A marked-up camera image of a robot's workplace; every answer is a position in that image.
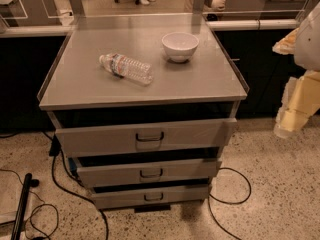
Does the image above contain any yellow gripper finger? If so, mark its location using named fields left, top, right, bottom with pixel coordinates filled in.
left=274, top=70, right=320, bottom=139
left=272, top=28, right=298, bottom=55

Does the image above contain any grey top drawer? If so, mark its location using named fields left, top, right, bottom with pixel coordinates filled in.
left=56, top=118, right=237, bottom=157

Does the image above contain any grey drawer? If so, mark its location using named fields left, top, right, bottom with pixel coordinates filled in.
left=77, top=159, right=219, bottom=187
left=56, top=118, right=237, bottom=157
left=92, top=184, right=209, bottom=209

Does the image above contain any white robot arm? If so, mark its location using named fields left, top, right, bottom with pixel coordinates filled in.
left=272, top=3, right=320, bottom=138

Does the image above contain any grey drawer cabinet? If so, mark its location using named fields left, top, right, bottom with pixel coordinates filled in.
left=38, top=14, right=248, bottom=210

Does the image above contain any grey middle drawer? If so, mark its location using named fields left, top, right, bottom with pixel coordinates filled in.
left=77, top=159, right=219, bottom=187

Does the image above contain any grey bottom drawer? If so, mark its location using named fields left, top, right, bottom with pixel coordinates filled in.
left=92, top=184, right=209, bottom=209

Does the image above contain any white ceramic bowl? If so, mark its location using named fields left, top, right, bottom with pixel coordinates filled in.
left=162, top=32, right=199, bottom=63

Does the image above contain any clear plastic water bottle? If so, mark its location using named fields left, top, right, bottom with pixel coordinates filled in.
left=99, top=53, right=153, bottom=85

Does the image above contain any black pole on floor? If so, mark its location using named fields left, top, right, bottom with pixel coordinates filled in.
left=10, top=173, right=34, bottom=240

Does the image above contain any black cable right floor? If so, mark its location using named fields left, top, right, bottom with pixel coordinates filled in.
left=207, top=167, right=253, bottom=240

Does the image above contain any black cable floor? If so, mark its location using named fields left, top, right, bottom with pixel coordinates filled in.
left=41, top=131, right=110, bottom=240
left=207, top=167, right=253, bottom=240

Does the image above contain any white rail barrier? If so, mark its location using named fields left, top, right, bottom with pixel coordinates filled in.
left=0, top=19, right=300, bottom=38

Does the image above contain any black cable left floor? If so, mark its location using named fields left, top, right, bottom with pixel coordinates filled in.
left=41, top=131, right=110, bottom=240

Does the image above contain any thin black cable loop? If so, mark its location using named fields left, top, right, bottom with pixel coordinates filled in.
left=0, top=168, right=60, bottom=240

